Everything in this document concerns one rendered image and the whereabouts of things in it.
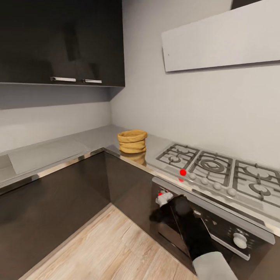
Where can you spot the drop in sink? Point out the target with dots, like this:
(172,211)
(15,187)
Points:
(21,162)

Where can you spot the popcorn bag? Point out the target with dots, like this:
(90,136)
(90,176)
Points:
(132,142)

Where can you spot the cabinet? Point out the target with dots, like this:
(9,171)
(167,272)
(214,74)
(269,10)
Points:
(62,43)

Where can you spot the oven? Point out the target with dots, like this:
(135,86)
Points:
(242,243)

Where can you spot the burner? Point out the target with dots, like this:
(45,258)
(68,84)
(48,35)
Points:
(250,184)

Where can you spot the range hood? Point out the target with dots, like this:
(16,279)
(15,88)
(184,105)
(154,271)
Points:
(248,33)

